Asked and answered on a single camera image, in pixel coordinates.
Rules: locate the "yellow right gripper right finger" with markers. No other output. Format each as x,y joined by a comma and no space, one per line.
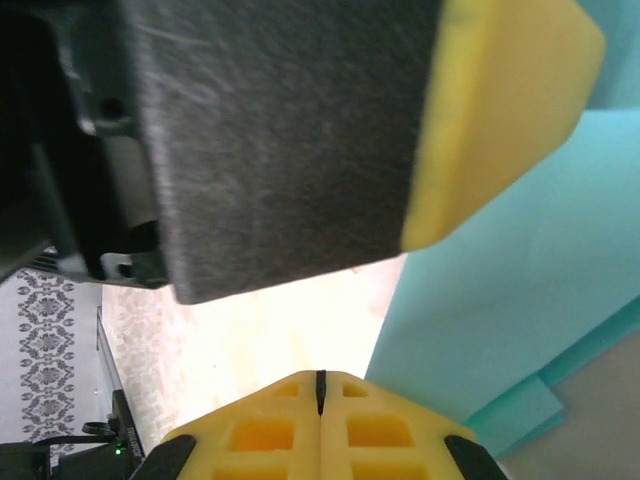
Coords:
390,440

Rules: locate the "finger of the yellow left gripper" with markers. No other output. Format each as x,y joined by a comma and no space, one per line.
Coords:
300,150

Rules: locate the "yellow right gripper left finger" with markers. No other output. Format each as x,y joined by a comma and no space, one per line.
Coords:
260,440

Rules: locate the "teal paper sheet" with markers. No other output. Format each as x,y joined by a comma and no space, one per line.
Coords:
500,300

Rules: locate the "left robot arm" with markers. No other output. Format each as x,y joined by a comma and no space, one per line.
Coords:
50,462

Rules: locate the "black board with green light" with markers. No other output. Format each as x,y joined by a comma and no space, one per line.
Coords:
129,430

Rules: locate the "wide aluminium frame rail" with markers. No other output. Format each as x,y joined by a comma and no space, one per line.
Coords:
107,350

